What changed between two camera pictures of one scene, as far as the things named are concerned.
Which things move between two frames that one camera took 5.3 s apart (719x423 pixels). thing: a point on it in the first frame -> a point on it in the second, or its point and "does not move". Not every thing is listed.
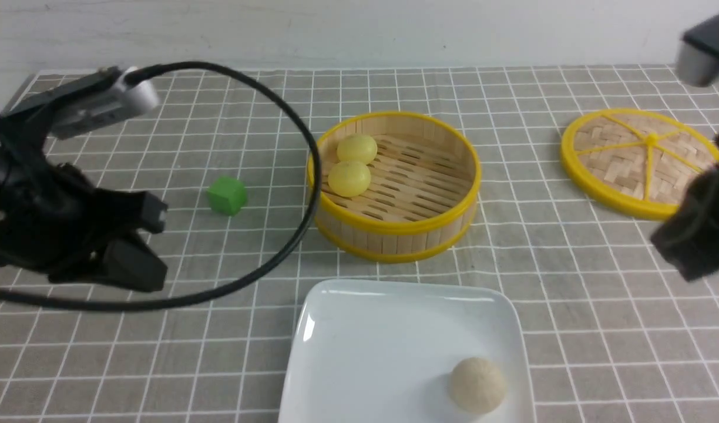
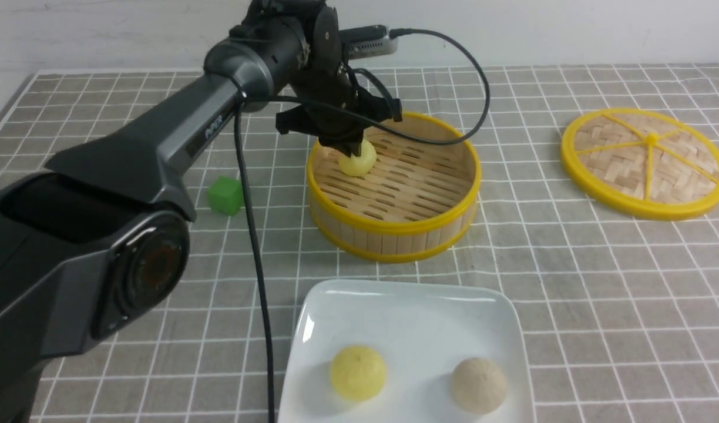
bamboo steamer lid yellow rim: (636, 163) does not move
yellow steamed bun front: (349, 178) -> (358, 372)
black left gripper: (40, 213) -> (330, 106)
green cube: (227, 195) does not move
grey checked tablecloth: (618, 335) does not move
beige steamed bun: (476, 385) does not move
